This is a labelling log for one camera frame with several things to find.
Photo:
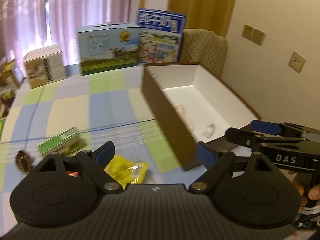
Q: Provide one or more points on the dark blue milk carton box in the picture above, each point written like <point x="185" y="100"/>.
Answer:
<point x="160" y="35"/>

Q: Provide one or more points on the clear plastic container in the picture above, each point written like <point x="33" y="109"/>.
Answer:
<point x="209" y="130"/>

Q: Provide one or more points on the mustard yellow curtain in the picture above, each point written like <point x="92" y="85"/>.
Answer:
<point x="213" y="15"/>

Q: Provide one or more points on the quilted beige chair cover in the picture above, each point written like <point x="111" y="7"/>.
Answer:
<point x="206" y="48"/>

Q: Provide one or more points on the pink curtain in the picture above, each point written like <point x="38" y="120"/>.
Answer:
<point x="27" y="25"/>

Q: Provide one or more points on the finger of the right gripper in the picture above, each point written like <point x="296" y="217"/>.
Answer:
<point x="245" y="138"/>
<point x="273" y="128"/>

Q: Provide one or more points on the single wall socket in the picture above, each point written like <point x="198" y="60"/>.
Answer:
<point x="296" y="62"/>

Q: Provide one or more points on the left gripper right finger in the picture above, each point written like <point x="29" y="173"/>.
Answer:
<point x="216" y="164"/>

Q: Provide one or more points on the red candy packet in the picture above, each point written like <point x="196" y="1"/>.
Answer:
<point x="73" y="174"/>

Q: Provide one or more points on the checkered bed sheet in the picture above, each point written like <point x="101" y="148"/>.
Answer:
<point x="107" y="106"/>

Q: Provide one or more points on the person's right hand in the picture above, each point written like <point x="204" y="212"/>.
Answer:
<point x="313" y="193"/>

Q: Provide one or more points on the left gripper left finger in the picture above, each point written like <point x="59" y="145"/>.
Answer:
<point x="93" y="164"/>

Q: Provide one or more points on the beige white product box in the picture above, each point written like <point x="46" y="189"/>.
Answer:
<point x="44" y="66"/>

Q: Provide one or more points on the yellow snack packet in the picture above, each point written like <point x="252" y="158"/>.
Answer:
<point x="125" y="171"/>

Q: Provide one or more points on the light blue milk carton box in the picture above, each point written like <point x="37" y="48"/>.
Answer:
<point x="108" y="46"/>

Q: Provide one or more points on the dark brown hair scrunchie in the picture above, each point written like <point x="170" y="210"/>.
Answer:
<point x="24" y="161"/>

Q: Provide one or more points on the green spray medicine box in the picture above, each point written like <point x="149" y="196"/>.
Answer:
<point x="65" y="143"/>

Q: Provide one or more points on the brown white storage box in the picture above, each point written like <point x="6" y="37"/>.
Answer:
<point x="206" y="98"/>

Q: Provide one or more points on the double wall switch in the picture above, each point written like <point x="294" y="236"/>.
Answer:
<point x="254" y="35"/>

